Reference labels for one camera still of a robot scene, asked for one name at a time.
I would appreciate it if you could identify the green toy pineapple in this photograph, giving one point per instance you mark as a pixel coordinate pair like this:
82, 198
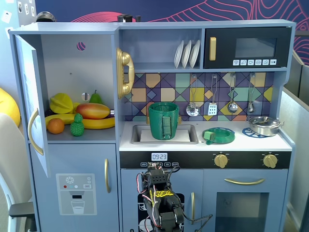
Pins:
77, 128

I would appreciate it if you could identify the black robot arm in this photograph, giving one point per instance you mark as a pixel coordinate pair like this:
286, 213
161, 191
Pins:
166, 205

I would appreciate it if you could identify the green printed cup recipient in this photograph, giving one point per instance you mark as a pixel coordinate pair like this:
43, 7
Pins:
157, 120

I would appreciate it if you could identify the blue cabinet door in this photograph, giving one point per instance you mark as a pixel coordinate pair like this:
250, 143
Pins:
27, 79

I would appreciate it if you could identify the digital clock display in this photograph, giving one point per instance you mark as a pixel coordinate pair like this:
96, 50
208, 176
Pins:
159, 156

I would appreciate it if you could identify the grey toy sink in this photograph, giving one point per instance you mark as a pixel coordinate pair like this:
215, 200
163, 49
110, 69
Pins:
136, 135

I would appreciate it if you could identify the blue oven door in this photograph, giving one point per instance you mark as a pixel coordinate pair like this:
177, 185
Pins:
210, 183

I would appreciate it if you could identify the gold stove knob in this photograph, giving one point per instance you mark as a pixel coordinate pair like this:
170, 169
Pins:
221, 161
270, 161

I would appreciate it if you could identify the metal skimmer spoon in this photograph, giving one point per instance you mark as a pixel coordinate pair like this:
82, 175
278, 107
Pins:
193, 110

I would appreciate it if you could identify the green round lid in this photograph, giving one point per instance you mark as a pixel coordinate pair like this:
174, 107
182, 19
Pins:
227, 139

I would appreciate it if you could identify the yellow toy banana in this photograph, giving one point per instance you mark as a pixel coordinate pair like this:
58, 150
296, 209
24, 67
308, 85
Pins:
60, 117
99, 123

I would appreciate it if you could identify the water dispenser sticker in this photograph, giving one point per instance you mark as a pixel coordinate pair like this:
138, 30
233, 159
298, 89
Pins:
77, 193

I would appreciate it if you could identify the metal slotted spatula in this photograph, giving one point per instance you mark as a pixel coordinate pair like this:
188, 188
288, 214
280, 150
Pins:
212, 109

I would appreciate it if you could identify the red yellow toy mango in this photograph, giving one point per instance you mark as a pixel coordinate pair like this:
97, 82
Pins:
93, 111

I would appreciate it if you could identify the blue round trivet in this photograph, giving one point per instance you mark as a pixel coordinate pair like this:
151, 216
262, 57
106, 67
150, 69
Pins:
246, 132

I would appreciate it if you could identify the green toy pear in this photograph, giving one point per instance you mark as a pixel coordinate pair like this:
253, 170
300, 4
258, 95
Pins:
95, 98

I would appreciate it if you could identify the metal ladle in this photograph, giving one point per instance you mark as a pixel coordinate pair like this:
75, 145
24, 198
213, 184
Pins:
232, 107

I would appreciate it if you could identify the toy orange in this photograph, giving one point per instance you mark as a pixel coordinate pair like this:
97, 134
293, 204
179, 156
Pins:
55, 126

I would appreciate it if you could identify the steel toy pot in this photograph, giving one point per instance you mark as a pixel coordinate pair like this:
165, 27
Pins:
263, 131

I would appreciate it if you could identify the small metal spoon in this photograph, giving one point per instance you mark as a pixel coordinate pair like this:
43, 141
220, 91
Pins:
250, 107

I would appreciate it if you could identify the steel pot lid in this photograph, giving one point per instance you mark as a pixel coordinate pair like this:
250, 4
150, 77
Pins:
260, 120

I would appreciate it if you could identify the yellow toy starfruit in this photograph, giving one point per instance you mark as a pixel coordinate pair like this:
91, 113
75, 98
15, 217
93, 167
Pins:
61, 103

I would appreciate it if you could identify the gold toy telephone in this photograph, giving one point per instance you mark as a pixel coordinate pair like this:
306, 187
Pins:
125, 60

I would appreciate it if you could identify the white toy plate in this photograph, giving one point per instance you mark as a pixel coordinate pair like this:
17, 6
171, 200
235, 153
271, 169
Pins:
194, 55
178, 56
186, 56

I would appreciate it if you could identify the blue toy kitchen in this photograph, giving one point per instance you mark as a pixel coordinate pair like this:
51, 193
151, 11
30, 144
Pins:
159, 43

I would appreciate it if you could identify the white office chair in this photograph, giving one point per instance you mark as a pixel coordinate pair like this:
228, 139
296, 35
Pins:
14, 157

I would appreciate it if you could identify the black toy microwave door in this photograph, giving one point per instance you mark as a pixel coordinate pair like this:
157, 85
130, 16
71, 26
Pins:
224, 36

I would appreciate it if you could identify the small black cylinder object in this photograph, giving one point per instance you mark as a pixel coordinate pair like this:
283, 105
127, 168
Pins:
138, 18

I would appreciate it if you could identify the yellow bean bag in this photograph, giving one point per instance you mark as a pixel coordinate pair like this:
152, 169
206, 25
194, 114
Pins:
8, 108

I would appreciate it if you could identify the metal bowl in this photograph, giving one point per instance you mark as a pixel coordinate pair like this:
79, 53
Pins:
46, 16

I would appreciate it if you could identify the white wall outlet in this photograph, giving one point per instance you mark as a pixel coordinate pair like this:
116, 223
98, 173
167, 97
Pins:
6, 16
26, 9

